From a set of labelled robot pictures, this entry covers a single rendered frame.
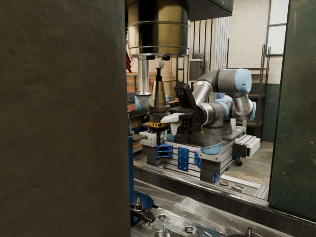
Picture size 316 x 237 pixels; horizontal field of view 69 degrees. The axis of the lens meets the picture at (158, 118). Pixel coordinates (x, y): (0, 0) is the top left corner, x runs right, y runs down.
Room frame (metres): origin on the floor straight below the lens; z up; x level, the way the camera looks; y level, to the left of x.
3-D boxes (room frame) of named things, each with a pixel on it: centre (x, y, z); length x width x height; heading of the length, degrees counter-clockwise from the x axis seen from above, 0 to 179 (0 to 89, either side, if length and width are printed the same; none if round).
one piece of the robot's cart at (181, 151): (1.61, -0.18, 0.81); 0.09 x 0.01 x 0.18; 54
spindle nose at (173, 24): (0.63, 0.00, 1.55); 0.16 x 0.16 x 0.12
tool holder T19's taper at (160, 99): (0.63, 0.00, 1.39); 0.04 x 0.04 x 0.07
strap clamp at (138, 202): (0.68, 0.07, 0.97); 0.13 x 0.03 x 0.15; 53
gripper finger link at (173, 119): (0.63, -0.04, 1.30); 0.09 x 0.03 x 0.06; 149
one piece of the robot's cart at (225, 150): (1.52, -0.43, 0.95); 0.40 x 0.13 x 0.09; 144
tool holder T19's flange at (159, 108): (0.63, 0.00, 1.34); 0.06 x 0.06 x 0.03
